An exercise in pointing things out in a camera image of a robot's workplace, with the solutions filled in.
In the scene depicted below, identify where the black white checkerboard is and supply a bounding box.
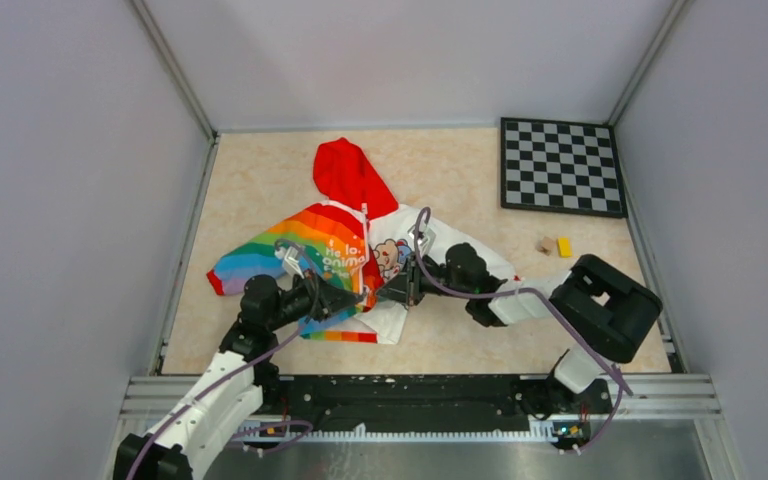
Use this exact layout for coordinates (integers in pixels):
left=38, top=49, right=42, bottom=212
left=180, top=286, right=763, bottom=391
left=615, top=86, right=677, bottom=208
left=499, top=117, right=628, bottom=218

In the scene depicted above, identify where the aluminium frame rail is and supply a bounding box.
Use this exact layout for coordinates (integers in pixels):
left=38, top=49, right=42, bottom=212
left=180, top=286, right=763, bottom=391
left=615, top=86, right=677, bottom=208
left=102, top=374, right=746, bottom=480

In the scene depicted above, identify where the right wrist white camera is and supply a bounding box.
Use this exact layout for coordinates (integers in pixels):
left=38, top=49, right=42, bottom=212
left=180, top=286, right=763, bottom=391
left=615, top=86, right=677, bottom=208
left=408, top=224, right=436, bottom=258

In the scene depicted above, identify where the small yellow block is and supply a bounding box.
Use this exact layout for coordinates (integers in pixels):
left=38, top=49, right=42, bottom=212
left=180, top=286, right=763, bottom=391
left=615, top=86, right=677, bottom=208
left=557, top=237, right=573, bottom=258

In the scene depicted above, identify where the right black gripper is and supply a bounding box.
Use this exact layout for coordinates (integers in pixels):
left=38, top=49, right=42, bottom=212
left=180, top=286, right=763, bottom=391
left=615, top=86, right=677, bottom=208
left=376, top=250, right=471, bottom=307

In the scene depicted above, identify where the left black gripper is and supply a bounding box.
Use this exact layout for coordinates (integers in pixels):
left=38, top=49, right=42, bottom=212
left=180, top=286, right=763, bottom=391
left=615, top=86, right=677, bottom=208
left=267, top=267, right=363, bottom=331

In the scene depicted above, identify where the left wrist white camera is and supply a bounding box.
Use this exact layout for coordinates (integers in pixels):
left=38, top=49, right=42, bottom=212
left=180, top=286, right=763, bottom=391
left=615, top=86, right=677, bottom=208
left=275, top=246, right=305, bottom=277

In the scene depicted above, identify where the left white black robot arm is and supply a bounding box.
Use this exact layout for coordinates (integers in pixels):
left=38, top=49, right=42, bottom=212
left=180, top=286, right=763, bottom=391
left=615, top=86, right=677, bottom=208
left=112, top=270, right=365, bottom=479

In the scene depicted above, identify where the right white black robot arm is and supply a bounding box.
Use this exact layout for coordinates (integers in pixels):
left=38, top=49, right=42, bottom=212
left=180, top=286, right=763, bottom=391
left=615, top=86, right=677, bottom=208
left=376, top=243, right=663, bottom=412

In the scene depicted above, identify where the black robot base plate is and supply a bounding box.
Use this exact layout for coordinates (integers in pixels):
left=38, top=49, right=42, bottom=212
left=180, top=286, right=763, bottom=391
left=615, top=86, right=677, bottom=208
left=257, top=374, right=613, bottom=433

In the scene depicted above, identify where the small wooden block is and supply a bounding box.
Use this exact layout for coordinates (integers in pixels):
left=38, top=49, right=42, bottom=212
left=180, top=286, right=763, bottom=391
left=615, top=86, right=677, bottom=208
left=535, top=236, right=556, bottom=255

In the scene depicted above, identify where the rainbow white red hooded jacket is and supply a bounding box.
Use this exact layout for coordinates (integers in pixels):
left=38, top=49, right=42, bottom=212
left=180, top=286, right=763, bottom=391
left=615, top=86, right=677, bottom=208
left=207, top=138, right=515, bottom=344

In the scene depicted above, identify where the wrist white camera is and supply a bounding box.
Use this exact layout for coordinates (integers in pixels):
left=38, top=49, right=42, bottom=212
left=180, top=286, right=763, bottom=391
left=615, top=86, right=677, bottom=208
left=408, top=224, right=436, bottom=258
left=275, top=246, right=305, bottom=277

